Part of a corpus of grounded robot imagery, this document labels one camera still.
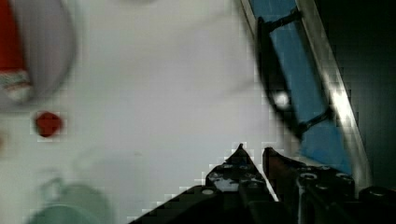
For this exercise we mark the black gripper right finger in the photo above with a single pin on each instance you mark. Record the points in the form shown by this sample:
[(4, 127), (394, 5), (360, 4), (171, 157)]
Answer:
[(312, 194)]

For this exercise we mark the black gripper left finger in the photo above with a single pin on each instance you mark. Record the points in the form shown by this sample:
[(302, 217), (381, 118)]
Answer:
[(236, 170)]

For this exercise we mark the green plastic colander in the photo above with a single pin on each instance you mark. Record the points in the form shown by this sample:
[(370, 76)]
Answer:
[(71, 204)]

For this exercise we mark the small red toy fruit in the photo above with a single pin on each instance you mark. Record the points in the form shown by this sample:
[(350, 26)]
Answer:
[(48, 124)]

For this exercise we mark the grey round plate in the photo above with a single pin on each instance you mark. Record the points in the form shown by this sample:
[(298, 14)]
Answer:
[(49, 47)]

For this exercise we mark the red ketchup bottle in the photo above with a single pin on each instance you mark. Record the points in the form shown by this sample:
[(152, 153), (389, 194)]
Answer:
[(14, 77)]

